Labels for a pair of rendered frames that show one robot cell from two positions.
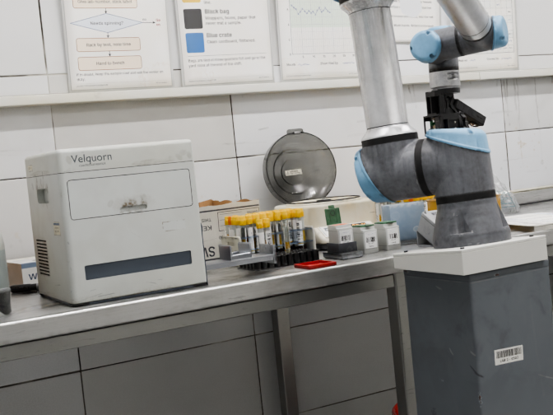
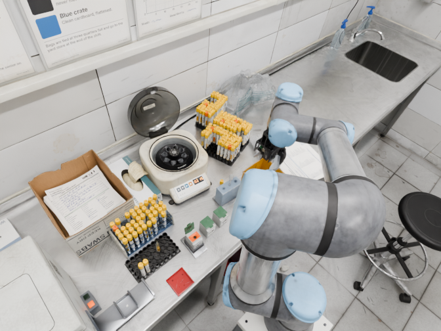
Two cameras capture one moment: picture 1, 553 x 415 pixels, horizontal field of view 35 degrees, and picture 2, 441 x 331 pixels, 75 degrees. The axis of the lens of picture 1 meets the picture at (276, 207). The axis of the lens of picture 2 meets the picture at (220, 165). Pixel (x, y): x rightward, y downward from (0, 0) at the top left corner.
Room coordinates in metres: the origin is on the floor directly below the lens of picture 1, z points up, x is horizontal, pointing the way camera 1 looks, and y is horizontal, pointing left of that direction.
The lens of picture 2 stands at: (1.60, -0.04, 1.89)
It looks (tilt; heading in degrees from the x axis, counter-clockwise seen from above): 51 degrees down; 339
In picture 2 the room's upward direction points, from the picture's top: 8 degrees clockwise
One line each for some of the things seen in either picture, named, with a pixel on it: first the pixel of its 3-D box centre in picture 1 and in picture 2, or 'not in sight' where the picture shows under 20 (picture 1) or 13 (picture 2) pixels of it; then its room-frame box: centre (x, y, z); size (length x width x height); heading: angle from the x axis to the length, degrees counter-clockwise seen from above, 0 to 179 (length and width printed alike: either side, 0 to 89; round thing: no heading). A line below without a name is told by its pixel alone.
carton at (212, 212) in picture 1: (195, 232); (86, 200); (2.24, 0.21, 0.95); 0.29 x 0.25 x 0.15; 28
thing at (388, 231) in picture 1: (387, 235); (220, 217); (2.09, -0.26, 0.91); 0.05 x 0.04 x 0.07; 28
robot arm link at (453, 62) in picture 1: (441, 49); (286, 104); (2.20, -0.45, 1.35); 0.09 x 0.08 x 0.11; 152
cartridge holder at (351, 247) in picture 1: (341, 249); (193, 243); (2.02, -0.14, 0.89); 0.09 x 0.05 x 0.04; 26
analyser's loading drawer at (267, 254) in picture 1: (225, 257); (120, 310); (1.84, 0.12, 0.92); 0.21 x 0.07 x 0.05; 118
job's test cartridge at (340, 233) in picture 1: (341, 238); (193, 240); (2.02, -0.14, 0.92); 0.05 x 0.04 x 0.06; 26
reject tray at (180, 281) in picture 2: (314, 264); (180, 281); (1.90, -0.07, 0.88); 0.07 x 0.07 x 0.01; 28
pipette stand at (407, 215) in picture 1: (404, 223); (228, 192); (2.19, -0.32, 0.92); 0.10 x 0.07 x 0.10; 113
